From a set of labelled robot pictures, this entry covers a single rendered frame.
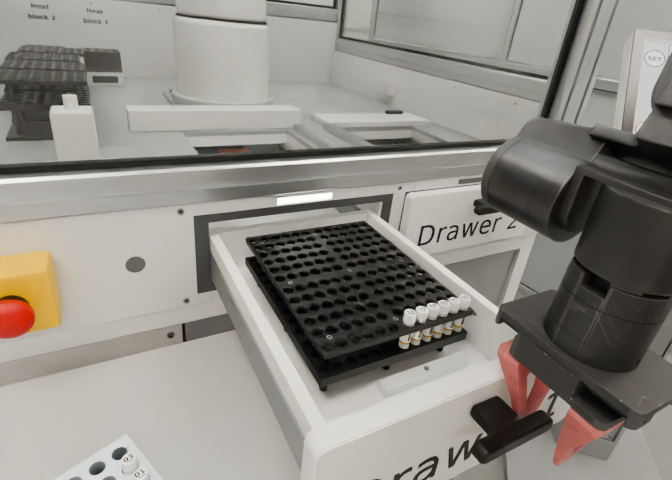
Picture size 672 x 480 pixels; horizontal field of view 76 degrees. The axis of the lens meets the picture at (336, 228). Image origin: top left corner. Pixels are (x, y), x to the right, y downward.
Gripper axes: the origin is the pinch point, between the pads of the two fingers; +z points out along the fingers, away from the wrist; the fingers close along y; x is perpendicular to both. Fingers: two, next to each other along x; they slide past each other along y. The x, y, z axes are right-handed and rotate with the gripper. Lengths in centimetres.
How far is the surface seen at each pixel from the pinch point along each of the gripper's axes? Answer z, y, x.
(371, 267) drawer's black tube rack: -0.1, 24.1, 0.1
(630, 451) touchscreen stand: 85, 18, -108
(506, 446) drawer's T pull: -1.2, -0.1, 4.7
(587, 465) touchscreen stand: 85, 20, -90
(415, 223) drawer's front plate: 1.6, 35.4, -15.6
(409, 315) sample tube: -1.4, 13.9, 2.5
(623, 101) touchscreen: -17, 42, -71
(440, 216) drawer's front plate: 1.0, 35.4, -20.6
